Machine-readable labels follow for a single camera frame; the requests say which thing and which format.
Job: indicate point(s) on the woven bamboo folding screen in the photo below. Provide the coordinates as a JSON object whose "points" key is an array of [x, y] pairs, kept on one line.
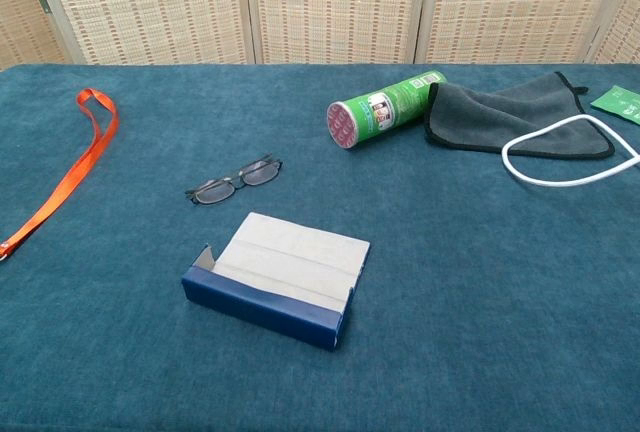
{"points": [[325, 2]]}

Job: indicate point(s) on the grey cloth with black trim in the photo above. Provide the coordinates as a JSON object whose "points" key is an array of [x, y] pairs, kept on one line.
{"points": [[480, 117]]}

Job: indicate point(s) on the blue glasses case grey lining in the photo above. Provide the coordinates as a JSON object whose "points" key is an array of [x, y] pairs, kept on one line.
{"points": [[280, 252]]}

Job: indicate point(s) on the thin dark-framed eyeglasses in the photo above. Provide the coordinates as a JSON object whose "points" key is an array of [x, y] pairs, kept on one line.
{"points": [[215, 193]]}

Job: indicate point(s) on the green cylindrical snack can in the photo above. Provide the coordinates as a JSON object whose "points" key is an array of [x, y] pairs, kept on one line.
{"points": [[385, 107]]}

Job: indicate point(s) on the blue table cover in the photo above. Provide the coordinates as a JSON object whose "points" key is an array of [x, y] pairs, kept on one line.
{"points": [[450, 277]]}

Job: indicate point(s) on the green foil packet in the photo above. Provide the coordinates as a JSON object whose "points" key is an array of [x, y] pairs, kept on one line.
{"points": [[620, 102]]}

